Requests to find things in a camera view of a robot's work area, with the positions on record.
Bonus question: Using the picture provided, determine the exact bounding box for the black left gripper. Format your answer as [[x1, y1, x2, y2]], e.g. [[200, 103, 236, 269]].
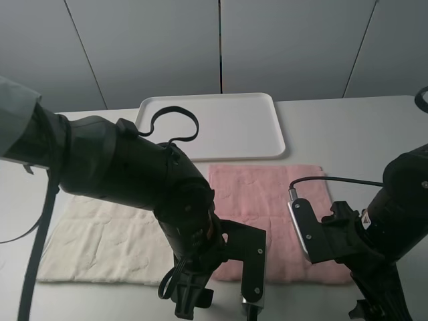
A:
[[167, 217, 234, 318]]

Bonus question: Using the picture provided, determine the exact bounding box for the flat black left strap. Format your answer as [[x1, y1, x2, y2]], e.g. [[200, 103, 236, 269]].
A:
[[116, 106, 200, 144]]

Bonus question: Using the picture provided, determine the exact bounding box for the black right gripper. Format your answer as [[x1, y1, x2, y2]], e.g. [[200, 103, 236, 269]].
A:
[[321, 201, 412, 320]]

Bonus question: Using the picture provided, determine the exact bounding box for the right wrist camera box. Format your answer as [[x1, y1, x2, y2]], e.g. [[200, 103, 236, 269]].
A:
[[288, 198, 329, 263]]

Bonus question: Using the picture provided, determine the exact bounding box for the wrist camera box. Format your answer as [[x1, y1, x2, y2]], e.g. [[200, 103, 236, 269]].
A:
[[288, 198, 329, 263], [220, 220, 266, 314]]

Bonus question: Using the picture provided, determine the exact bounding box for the pink towel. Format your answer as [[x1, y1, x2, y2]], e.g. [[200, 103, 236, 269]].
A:
[[208, 165, 352, 285]]

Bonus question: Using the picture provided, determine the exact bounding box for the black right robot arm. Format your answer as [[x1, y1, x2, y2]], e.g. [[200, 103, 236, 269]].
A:
[[322, 146, 427, 320]]

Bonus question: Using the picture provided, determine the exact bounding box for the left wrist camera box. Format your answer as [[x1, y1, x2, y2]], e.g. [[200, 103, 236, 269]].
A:
[[220, 220, 266, 314]]

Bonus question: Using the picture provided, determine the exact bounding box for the cream white towel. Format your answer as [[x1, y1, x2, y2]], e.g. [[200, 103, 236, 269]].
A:
[[37, 196, 174, 286]]

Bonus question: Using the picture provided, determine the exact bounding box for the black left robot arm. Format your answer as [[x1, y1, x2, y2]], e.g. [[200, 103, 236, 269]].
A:
[[1, 78, 225, 320]]

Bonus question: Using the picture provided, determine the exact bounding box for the white rectangular plastic tray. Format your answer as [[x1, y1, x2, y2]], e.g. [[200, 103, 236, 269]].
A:
[[134, 93, 286, 161]]

